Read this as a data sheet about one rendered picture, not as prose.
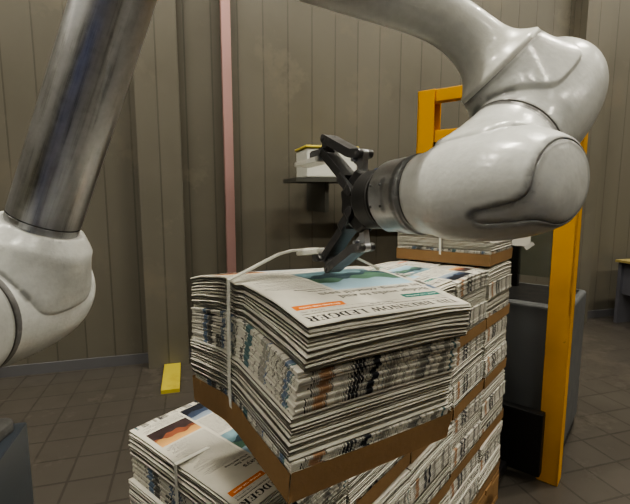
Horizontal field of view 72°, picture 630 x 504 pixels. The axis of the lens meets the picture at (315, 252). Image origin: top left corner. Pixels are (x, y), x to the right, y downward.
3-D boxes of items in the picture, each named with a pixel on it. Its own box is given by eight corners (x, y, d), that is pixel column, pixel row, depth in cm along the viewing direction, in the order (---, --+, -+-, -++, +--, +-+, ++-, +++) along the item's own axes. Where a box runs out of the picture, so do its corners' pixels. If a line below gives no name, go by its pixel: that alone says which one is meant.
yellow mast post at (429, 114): (407, 430, 244) (417, 91, 220) (415, 424, 251) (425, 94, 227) (423, 436, 238) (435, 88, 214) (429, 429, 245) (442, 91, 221)
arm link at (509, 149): (423, 261, 48) (482, 190, 53) (568, 271, 35) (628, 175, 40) (376, 182, 44) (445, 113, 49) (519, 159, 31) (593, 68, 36)
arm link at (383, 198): (397, 235, 46) (362, 235, 51) (455, 233, 51) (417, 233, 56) (396, 149, 45) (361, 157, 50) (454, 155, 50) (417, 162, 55)
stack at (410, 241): (388, 495, 191) (395, 202, 174) (418, 463, 214) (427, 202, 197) (476, 539, 167) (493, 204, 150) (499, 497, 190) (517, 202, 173)
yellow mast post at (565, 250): (535, 478, 202) (565, 66, 179) (540, 469, 209) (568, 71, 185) (557, 487, 197) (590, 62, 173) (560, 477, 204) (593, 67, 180)
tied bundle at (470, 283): (353, 330, 158) (354, 268, 155) (393, 313, 180) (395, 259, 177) (454, 354, 134) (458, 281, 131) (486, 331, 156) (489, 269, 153)
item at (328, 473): (233, 430, 63) (234, 404, 62) (379, 387, 79) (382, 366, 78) (287, 506, 51) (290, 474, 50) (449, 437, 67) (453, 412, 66)
